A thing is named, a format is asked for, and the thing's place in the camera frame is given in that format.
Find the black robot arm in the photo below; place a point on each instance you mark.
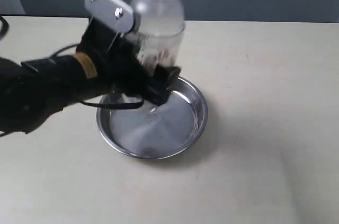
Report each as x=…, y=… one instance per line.
x=34, y=90

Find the clear plastic shaker bottle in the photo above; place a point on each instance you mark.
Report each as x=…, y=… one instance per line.
x=162, y=27

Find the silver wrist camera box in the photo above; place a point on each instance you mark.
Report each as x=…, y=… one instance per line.
x=115, y=14

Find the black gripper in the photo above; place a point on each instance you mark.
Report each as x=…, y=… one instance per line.
x=116, y=62

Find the round stainless steel tray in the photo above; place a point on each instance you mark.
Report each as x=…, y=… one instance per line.
x=157, y=132

